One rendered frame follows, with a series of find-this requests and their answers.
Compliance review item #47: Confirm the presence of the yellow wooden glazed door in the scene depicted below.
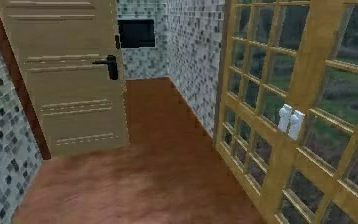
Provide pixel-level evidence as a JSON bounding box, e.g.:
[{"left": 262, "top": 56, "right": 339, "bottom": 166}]
[{"left": 214, "top": 0, "right": 358, "bottom": 224}]

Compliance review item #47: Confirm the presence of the beige panelled room door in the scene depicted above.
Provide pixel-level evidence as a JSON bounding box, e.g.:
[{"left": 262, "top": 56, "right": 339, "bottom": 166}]
[{"left": 0, "top": 0, "right": 131, "bottom": 158}]

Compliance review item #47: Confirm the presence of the black door lever handle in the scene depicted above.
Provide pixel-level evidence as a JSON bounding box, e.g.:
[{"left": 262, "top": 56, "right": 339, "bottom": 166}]
[{"left": 92, "top": 54, "right": 120, "bottom": 81}]

